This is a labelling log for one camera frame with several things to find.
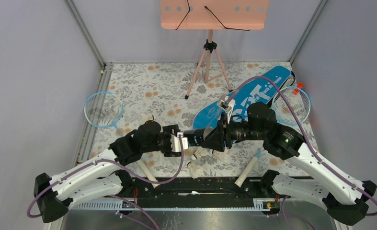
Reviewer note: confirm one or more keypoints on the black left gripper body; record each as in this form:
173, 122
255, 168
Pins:
165, 141

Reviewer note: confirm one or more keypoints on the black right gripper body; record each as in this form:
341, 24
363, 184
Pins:
232, 131

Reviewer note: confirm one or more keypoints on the white shuttlecock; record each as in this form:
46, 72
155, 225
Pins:
221, 155
194, 169
198, 153
146, 117

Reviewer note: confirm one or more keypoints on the black shuttlecock tube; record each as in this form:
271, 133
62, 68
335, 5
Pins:
193, 139

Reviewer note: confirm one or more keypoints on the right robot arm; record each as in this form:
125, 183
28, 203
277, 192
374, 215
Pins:
343, 197

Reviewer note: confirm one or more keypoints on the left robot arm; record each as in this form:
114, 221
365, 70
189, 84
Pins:
105, 174

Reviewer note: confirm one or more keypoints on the blue badminton racket right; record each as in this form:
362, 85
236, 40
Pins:
298, 100

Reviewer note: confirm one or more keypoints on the blue badminton racket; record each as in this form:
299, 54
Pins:
298, 100
103, 110

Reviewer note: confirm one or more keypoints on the blue badminton racket left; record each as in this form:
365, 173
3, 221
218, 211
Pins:
103, 110

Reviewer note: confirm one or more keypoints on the blue racket cover bag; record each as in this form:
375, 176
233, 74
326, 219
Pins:
257, 90

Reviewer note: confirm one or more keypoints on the floral patterned mat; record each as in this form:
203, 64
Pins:
159, 88

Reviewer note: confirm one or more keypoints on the pink music stand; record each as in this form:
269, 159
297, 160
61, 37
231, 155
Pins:
211, 15

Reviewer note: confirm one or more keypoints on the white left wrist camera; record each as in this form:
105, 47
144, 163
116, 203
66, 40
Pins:
179, 142

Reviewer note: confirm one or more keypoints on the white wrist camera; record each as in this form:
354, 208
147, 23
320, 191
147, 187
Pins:
179, 142
227, 104

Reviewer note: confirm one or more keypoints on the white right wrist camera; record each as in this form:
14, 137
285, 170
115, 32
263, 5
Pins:
227, 104

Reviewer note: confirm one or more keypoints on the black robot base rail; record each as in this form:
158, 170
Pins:
212, 192

